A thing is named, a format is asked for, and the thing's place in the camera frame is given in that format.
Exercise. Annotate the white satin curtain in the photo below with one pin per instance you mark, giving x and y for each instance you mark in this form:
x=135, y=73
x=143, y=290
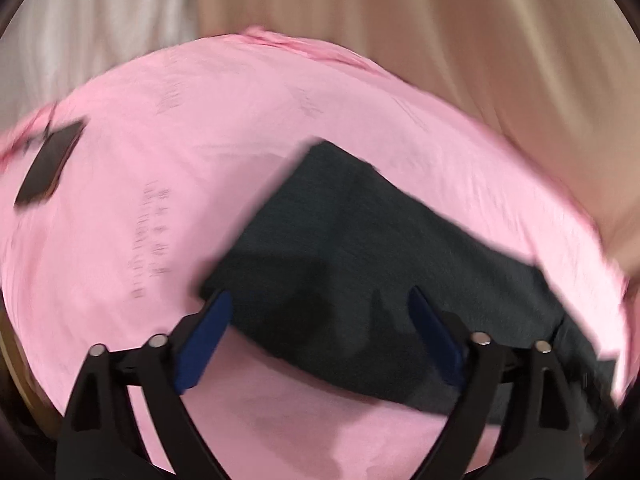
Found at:
x=100, y=25

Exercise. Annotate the beige curtain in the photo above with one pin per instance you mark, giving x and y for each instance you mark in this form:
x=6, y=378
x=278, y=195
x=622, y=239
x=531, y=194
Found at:
x=450, y=50

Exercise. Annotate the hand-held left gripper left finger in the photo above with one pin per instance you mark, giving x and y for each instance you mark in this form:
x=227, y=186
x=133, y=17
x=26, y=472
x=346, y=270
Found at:
x=204, y=340

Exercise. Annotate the dark grey pants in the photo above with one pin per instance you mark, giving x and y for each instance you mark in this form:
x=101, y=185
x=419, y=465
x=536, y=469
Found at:
x=350, y=270

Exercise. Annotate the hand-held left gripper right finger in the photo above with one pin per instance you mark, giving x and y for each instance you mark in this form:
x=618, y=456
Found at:
x=434, y=334

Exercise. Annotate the black smartphone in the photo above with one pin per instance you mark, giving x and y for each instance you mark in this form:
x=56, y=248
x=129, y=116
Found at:
x=49, y=164

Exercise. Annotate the pink printed bed sheet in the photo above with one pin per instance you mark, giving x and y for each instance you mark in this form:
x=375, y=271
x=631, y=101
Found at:
x=175, y=200

